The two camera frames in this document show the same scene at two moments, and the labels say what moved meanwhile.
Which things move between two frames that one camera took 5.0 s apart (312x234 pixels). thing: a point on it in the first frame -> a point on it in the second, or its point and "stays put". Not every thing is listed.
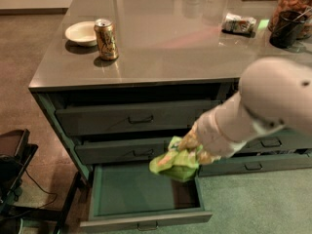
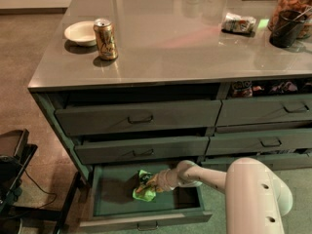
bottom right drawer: [236, 166] stays put
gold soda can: [106, 39] stays put
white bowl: [82, 32] stays put
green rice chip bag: [176, 164] -> [147, 193]
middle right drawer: [279, 140] stays put
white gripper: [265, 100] -> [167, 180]
